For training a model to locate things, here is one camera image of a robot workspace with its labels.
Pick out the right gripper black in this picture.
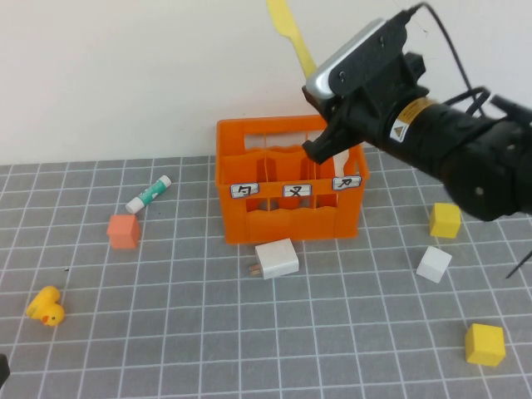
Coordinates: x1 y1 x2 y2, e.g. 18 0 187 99
302 85 400 166

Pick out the white plastic knife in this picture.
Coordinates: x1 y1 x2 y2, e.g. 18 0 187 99
332 150 351 178

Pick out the yellow plastic knife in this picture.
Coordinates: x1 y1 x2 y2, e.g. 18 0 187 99
265 0 320 80

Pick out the orange plastic cutlery crate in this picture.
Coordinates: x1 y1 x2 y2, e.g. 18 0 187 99
215 112 371 246

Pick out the paper label knife character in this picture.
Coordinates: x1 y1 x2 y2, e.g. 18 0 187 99
331 175 362 192

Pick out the paper label fork character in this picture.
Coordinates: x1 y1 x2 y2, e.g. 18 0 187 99
282 183 313 199

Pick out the yellow rubber duck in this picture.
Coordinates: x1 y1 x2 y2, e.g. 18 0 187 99
26 285 67 328

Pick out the paper label spoon character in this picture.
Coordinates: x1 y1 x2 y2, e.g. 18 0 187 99
229 182 261 200

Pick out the white power adapter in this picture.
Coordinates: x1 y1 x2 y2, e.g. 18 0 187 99
248 238 301 280

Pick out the yellow foam cube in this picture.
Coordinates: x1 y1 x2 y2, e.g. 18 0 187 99
428 203 462 239
464 323 506 367

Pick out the white foam cube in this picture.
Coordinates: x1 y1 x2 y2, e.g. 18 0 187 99
416 245 453 285

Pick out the grey grid table mat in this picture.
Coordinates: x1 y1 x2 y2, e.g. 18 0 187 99
0 140 532 399

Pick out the salmon orange house block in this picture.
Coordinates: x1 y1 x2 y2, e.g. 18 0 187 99
106 214 141 250

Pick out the white green glue stick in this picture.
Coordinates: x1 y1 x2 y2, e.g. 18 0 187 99
126 175 173 214

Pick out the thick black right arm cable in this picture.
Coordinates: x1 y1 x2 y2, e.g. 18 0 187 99
397 2 532 126

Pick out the thin black right arm wire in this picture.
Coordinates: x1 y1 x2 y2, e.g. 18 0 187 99
505 249 532 280

